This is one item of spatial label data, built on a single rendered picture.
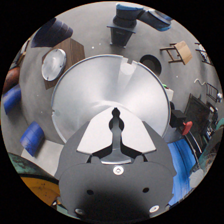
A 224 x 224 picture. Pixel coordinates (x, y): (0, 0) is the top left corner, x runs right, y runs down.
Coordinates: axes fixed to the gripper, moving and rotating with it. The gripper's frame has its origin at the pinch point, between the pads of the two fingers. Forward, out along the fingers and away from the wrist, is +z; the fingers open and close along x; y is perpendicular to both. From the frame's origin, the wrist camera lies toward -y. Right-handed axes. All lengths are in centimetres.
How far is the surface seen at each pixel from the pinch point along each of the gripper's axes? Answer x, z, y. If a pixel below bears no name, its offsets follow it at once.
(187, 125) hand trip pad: 30.3, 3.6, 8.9
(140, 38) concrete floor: 33, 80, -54
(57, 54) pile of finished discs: -44, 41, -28
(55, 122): -15.9, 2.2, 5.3
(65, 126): -12.3, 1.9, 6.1
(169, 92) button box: 24.3, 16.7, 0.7
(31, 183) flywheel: -33.0, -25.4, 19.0
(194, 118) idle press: 153, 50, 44
